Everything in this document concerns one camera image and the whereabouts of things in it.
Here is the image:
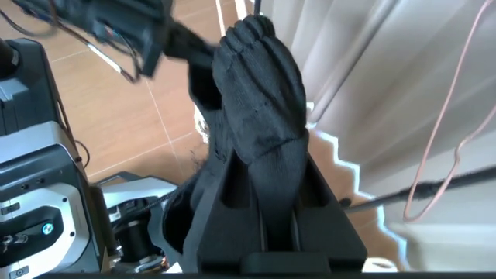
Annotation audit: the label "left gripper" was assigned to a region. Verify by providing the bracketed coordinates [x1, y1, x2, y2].
[91, 0, 217, 78]

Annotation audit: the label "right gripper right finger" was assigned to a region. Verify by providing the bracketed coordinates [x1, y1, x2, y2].
[293, 152, 367, 272]

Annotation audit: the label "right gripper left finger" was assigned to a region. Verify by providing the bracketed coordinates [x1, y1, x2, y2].
[195, 150, 268, 272]

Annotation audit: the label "black shorts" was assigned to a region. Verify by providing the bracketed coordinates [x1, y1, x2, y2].
[161, 14, 311, 270]

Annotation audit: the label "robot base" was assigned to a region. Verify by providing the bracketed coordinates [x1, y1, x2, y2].
[0, 36, 183, 274]

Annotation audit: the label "pink clothes hanger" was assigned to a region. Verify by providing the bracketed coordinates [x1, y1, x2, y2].
[402, 0, 496, 223]

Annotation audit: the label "black clothes rack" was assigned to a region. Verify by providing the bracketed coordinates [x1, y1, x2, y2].
[339, 165, 496, 215]

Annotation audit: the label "beige curtain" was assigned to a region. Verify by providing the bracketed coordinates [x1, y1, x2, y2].
[261, 0, 496, 272]

